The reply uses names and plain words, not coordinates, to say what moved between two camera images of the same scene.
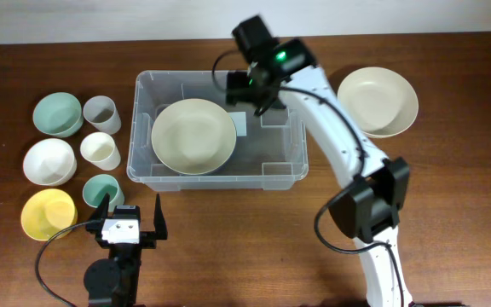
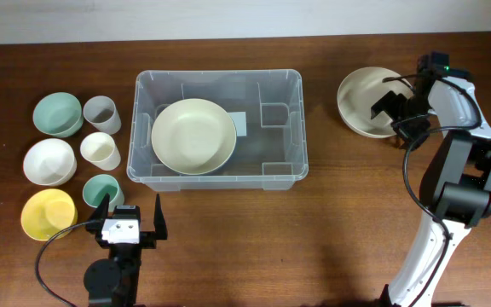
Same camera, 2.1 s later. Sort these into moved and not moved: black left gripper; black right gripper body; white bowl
Moved: black right gripper body
Not moved: white bowl; black left gripper
